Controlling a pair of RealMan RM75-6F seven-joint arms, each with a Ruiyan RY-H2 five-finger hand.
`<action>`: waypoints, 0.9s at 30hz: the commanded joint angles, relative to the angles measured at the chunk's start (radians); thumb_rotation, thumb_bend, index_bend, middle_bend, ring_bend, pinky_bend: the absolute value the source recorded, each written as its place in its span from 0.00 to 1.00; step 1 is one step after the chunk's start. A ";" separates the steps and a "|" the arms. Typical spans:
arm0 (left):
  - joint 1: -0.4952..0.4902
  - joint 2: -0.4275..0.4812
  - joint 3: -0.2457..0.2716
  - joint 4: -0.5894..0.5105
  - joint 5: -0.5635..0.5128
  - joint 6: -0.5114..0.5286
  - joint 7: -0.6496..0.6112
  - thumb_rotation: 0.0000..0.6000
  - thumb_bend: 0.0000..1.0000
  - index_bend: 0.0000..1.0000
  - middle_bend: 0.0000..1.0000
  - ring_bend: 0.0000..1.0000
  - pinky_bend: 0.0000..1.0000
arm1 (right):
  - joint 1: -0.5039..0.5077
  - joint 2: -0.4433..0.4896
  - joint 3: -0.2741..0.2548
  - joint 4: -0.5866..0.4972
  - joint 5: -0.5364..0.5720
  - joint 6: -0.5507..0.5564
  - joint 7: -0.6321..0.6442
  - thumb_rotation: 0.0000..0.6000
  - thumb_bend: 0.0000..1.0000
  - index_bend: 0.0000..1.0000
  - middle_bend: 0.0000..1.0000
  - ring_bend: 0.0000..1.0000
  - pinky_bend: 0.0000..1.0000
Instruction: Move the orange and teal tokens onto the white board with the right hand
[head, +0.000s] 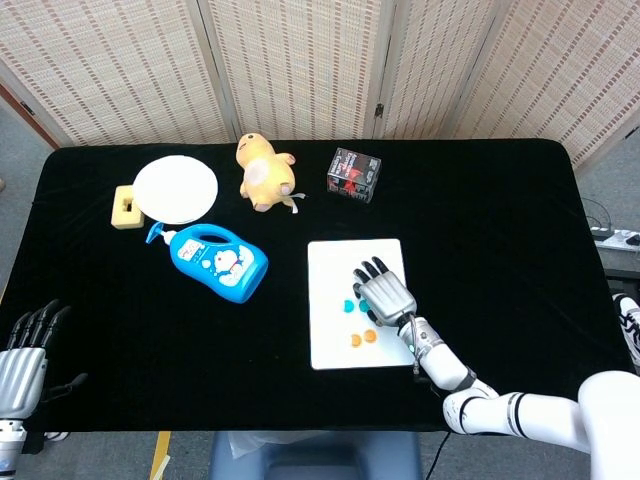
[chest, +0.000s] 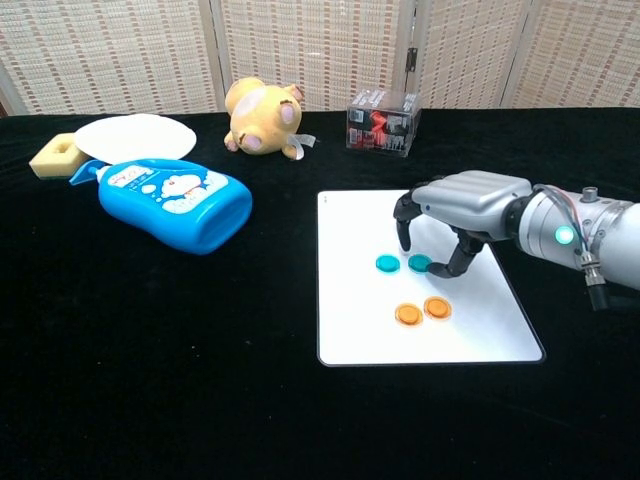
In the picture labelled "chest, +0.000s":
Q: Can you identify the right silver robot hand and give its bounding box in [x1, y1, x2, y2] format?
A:
[393, 170, 532, 279]

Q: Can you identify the orange disc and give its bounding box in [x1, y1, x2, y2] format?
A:
[423, 296, 454, 322]
[394, 302, 424, 329]

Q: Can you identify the clear plastic box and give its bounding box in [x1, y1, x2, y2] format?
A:
[345, 87, 422, 159]

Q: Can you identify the white magnetic board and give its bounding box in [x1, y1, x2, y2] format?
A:
[316, 188, 546, 368]

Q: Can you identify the woven folding screen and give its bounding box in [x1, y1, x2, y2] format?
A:
[0, 0, 640, 117]

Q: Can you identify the yellow plush bear toy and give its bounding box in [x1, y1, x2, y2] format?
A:
[223, 77, 317, 162]

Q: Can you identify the blue pump bottle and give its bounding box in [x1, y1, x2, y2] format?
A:
[68, 157, 254, 257]

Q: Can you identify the white round plate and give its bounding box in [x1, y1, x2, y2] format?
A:
[73, 113, 198, 164]

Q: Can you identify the black tablecloth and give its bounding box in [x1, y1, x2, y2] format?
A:
[0, 106, 640, 480]

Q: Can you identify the yellow sponge with hole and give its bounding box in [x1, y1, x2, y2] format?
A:
[28, 132, 86, 179]

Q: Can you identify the grey wrist cable with connector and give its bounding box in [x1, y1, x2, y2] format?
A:
[537, 184, 610, 312]

